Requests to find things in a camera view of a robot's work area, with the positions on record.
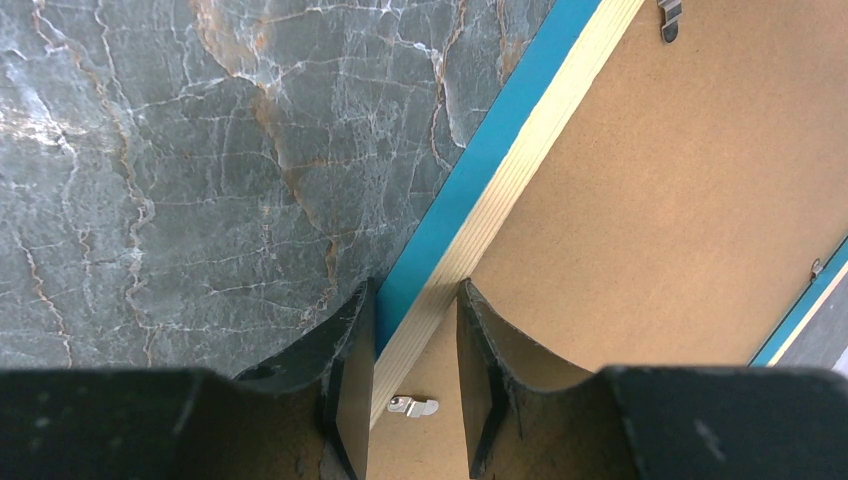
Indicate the blue picture frame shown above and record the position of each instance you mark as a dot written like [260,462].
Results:
[626,201]

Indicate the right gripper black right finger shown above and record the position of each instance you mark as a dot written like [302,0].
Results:
[530,414]

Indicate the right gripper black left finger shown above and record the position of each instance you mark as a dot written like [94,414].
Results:
[303,413]

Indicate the silver frame retaining clip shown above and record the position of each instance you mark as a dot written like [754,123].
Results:
[412,408]

